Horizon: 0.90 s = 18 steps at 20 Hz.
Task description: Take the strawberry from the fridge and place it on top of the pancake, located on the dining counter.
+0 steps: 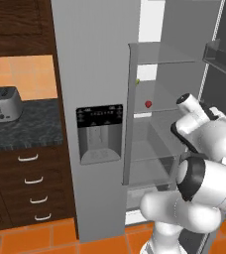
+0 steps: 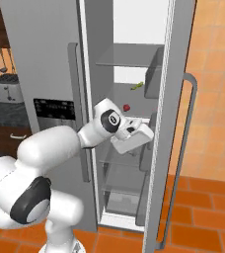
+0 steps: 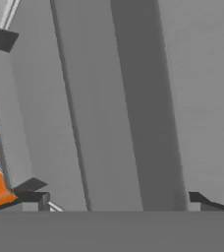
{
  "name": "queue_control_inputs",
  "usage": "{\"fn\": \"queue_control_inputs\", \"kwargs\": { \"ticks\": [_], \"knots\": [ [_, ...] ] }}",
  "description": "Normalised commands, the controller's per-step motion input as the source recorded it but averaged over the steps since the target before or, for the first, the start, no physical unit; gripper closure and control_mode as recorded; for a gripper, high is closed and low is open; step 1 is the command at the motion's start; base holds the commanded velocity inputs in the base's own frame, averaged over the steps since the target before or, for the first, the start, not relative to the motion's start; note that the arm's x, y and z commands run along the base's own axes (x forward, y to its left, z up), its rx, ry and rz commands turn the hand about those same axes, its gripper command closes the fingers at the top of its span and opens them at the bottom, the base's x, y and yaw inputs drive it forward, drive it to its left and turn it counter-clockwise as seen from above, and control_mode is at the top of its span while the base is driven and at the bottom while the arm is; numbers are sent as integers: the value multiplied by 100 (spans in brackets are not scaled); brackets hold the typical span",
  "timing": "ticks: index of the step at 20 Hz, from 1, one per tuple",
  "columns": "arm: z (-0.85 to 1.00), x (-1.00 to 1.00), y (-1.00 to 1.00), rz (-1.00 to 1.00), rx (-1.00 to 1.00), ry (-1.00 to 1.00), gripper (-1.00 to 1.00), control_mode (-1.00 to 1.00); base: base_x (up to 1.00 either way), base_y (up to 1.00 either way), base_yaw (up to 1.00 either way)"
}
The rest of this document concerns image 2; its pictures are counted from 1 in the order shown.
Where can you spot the grey fridge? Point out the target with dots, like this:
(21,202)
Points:
(124,108)

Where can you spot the green vegetable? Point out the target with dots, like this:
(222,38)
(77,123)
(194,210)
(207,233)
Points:
(137,86)

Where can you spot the open grey fridge door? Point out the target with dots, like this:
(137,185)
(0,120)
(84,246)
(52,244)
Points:
(170,125)

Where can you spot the silver toaster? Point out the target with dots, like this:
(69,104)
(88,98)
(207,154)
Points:
(6,88)

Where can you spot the dark wood drawer front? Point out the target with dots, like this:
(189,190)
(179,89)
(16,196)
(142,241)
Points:
(4,140)

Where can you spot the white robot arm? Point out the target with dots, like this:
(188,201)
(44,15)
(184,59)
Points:
(48,148)

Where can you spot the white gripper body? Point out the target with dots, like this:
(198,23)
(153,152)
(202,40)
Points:
(134,138)

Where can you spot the hanging metal spoon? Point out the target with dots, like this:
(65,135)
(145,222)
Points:
(1,61)

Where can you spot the closed grey fridge door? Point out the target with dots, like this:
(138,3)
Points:
(48,82)

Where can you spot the red strawberry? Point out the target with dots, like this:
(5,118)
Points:
(126,107)

